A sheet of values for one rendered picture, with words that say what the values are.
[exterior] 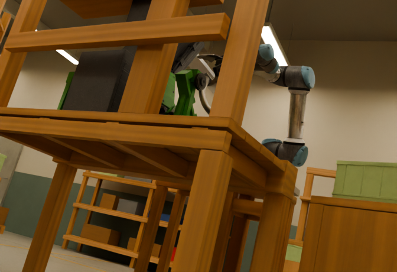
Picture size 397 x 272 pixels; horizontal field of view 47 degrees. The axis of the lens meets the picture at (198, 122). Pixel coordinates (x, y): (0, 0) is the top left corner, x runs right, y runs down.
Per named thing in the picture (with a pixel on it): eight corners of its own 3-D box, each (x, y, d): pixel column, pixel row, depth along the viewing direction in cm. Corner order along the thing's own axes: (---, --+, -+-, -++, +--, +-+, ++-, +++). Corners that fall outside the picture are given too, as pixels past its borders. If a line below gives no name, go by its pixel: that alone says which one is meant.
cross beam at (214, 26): (11, 52, 241) (17, 38, 243) (225, 40, 170) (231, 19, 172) (3, 48, 237) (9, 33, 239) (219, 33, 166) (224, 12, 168)
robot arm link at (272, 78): (274, 67, 261) (232, 48, 221) (292, 67, 255) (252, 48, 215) (271, 87, 261) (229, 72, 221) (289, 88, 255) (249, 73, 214)
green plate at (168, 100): (160, 115, 235) (162, 79, 244) (174, 112, 231) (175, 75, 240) (147, 106, 226) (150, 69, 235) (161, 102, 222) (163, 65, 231)
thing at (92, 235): (212, 291, 679) (243, 150, 740) (59, 248, 812) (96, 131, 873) (224, 292, 725) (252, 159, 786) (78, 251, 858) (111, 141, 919)
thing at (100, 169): (68, 167, 289) (75, 145, 293) (292, 200, 207) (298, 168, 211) (51, 161, 278) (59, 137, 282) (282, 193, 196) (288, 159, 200)
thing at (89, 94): (86, 127, 235) (105, 68, 244) (130, 130, 218) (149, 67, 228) (59, 113, 221) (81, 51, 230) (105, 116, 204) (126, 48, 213)
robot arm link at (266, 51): (276, 62, 205) (269, 54, 198) (254, 68, 210) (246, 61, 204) (275, 47, 208) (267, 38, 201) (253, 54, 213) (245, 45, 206)
